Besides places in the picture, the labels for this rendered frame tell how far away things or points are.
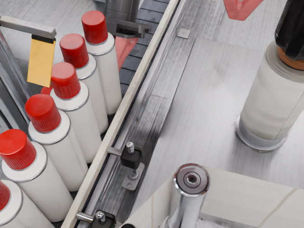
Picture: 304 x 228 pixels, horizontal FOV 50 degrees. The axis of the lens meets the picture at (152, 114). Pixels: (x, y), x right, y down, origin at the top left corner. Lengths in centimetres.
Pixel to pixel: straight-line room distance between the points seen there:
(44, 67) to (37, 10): 55
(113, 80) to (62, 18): 39
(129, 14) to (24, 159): 30
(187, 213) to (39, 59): 25
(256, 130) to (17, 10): 68
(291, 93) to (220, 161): 17
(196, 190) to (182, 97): 32
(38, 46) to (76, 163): 17
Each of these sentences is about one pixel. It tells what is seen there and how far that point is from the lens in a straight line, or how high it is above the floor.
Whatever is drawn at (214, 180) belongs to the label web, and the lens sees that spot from 38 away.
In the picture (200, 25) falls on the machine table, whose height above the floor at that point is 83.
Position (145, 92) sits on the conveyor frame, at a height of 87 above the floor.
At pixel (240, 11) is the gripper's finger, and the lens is 31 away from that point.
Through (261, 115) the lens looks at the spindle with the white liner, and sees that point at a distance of 52.
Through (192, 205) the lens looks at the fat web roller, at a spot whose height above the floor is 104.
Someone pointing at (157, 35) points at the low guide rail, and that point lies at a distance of 69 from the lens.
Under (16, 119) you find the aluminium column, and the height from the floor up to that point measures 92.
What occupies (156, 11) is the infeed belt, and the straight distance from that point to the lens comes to 81.
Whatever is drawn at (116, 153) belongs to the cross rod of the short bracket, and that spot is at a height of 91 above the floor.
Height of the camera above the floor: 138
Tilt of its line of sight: 56 degrees down
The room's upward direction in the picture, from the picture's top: straight up
